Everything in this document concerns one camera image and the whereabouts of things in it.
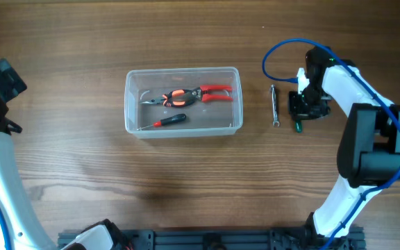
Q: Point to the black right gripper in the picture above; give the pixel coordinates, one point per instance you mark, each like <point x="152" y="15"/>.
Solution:
<point x="297" y="112"/>

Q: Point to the green handled screwdriver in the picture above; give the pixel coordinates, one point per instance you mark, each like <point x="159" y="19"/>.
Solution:
<point x="298" y="126"/>

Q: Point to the small silver wrench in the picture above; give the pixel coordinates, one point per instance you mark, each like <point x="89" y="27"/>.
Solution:
<point x="275" y="122"/>

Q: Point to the red handled cutting pliers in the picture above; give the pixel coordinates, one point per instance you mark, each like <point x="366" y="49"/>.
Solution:
<point x="206" y="93"/>

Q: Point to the red black handled screwdriver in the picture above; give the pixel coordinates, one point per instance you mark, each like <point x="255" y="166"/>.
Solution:
<point x="166" y="121"/>

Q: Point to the orange black needle-nose pliers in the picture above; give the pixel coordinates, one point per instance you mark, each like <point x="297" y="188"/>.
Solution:
<point x="173" y="99"/>

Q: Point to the clear plastic container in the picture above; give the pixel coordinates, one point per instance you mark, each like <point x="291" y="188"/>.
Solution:
<point x="211" y="118"/>

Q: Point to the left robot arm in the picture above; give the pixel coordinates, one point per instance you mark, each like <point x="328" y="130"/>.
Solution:
<point x="19" y="225"/>

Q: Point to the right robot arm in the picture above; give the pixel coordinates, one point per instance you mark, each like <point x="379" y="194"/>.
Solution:
<point x="368" y="156"/>

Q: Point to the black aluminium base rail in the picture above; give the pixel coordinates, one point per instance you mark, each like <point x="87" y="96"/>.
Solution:
<point x="214" y="239"/>

